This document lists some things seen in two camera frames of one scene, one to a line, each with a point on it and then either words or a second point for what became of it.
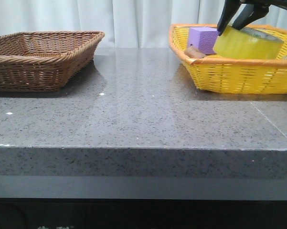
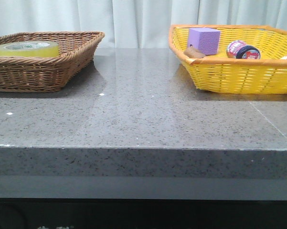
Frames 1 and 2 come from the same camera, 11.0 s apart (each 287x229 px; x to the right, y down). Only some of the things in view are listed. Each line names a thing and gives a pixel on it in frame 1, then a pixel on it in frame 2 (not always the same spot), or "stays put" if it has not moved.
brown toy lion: x=192 y=52 stays put
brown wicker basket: x=39 y=61 stays put
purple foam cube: x=204 y=38 stays put
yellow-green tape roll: x=247 y=43 to x=28 y=49
